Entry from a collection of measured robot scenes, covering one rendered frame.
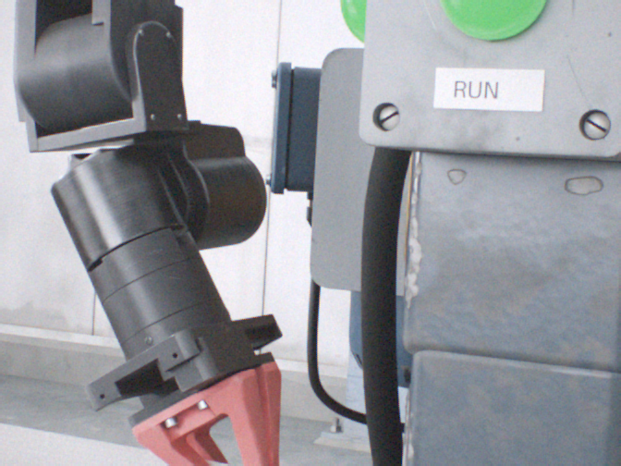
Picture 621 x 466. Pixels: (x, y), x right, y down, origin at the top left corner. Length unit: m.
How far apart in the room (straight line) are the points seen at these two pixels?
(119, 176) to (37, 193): 6.22
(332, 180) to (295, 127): 0.05
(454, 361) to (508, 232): 0.04
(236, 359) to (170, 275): 0.05
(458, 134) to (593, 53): 0.04
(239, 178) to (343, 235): 0.15
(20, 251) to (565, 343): 6.57
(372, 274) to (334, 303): 5.59
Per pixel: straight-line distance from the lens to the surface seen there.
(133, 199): 0.62
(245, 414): 0.59
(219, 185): 0.67
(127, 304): 0.61
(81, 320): 6.71
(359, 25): 0.36
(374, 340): 0.42
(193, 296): 0.61
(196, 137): 0.67
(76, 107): 0.63
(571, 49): 0.33
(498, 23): 0.33
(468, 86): 0.34
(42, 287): 6.84
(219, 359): 0.58
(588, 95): 0.33
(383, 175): 0.41
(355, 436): 5.53
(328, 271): 0.82
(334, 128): 0.82
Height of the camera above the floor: 1.23
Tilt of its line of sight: 3 degrees down
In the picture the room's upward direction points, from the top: 3 degrees clockwise
